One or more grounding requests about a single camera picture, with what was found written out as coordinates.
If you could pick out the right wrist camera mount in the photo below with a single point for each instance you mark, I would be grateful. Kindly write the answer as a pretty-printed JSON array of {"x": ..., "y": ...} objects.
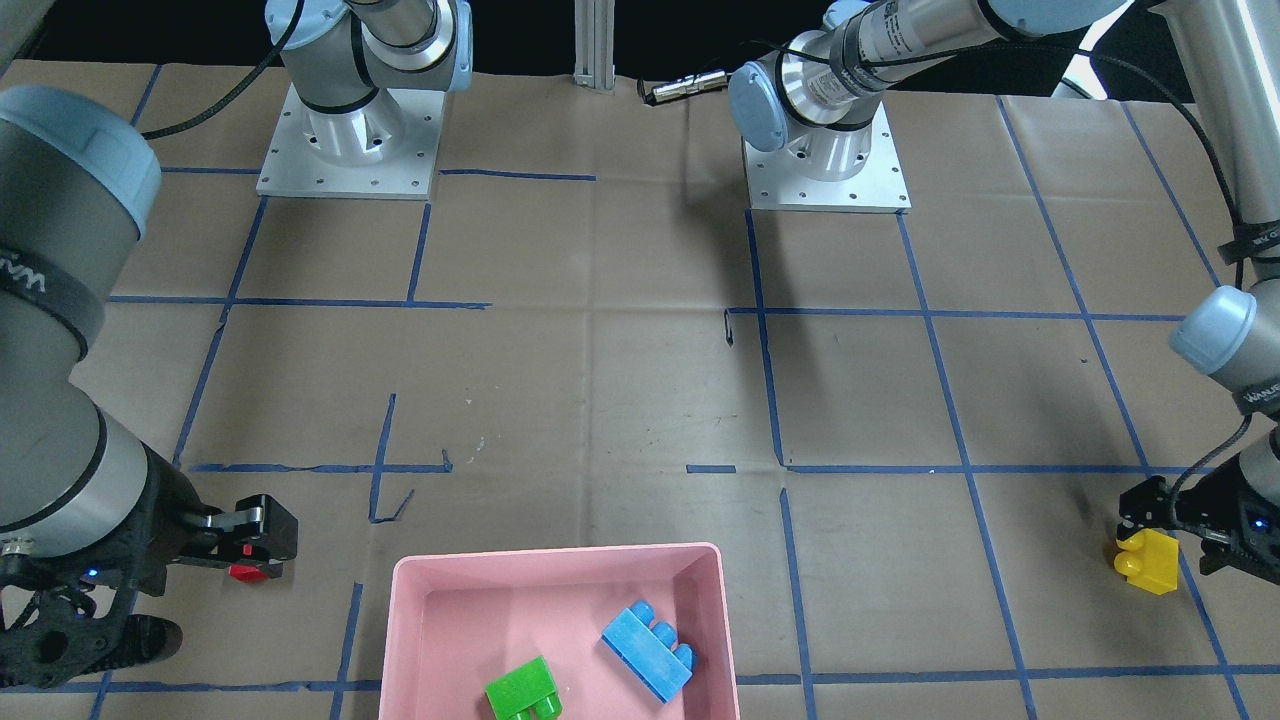
[{"x": 59, "y": 637}]

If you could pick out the pink plastic box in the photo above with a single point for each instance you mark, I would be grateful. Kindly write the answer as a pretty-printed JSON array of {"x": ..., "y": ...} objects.
[{"x": 457, "y": 622}]

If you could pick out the red toy block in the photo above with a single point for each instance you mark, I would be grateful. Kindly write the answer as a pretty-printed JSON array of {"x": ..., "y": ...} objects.
[{"x": 248, "y": 574}]

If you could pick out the yellow toy block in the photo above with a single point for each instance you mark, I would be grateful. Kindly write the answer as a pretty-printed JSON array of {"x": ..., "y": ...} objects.
[{"x": 1149, "y": 560}]

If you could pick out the green toy block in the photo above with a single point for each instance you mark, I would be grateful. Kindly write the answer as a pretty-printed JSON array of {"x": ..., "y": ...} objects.
[{"x": 527, "y": 692}]

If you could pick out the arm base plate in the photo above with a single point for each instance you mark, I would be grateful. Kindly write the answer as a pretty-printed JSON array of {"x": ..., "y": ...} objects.
[
  {"x": 386, "y": 150},
  {"x": 827, "y": 170}
]

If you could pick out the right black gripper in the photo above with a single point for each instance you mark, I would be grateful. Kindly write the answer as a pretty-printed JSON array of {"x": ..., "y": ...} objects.
[{"x": 168, "y": 517}]

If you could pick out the blue toy block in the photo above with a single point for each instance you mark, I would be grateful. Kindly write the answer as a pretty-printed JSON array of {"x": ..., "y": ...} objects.
[{"x": 651, "y": 650}]

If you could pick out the aluminium frame post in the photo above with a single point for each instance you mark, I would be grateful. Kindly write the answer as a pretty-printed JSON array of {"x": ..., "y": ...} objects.
[{"x": 593, "y": 41}]

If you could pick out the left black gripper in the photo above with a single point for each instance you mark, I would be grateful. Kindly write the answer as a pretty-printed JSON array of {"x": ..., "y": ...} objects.
[{"x": 1232, "y": 505}]

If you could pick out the metal cylinder connector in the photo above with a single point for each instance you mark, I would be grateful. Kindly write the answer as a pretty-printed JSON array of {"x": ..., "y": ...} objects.
[{"x": 681, "y": 89}]

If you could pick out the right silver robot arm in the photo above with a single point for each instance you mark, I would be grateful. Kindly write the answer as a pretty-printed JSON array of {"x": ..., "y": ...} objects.
[{"x": 330, "y": 343}]

